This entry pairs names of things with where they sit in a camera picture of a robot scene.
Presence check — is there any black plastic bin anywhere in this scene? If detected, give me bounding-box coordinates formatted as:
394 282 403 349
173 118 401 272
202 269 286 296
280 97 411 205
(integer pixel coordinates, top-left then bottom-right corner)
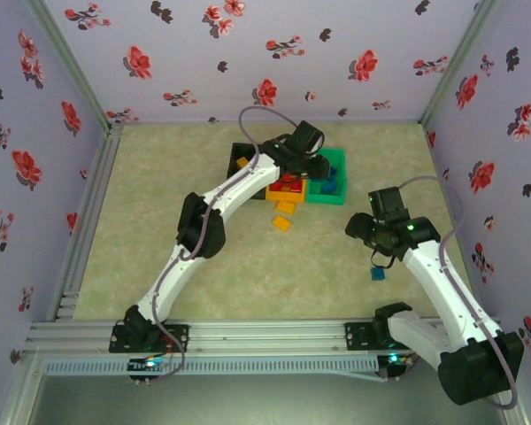
227 142 267 200

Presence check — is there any orange plastic bin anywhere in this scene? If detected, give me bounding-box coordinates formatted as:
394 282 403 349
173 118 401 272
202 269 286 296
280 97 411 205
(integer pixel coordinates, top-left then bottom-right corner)
265 175 310 204

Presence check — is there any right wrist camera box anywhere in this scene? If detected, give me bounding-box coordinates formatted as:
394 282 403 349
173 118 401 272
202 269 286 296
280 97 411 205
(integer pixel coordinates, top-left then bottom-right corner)
367 187 409 222

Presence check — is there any long aluminium frame rail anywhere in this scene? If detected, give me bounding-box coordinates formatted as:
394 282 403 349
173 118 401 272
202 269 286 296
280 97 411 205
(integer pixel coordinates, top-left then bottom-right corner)
25 317 509 354

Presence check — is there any green plastic bin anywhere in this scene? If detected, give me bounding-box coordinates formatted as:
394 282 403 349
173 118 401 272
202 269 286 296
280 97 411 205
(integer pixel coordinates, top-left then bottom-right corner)
306 148 349 207

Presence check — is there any thin black cable loop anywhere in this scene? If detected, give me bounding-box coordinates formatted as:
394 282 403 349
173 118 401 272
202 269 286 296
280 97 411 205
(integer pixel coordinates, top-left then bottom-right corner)
370 247 394 270

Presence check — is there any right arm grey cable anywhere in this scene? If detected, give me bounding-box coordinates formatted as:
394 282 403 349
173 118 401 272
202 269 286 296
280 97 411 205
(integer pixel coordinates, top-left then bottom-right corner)
380 175 519 411

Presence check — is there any aluminium corner post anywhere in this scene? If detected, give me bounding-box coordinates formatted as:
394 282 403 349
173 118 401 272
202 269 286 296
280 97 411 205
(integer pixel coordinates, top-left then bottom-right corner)
26 0 116 129
419 0 501 125

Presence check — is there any grey slotted cable duct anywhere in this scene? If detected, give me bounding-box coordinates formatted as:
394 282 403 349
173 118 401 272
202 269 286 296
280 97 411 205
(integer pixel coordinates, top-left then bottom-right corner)
43 359 378 375

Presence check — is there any side aluminium frame rail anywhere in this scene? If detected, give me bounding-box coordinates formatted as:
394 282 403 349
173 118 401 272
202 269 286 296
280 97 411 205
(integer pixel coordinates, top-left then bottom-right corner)
48 126 123 321

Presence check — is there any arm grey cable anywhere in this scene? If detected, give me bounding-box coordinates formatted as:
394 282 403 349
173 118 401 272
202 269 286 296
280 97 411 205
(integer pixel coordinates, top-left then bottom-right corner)
150 105 300 383
380 175 519 411

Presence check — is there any left arm grey cable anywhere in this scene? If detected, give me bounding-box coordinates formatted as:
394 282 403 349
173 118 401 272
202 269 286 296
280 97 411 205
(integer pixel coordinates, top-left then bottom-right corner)
150 105 300 383

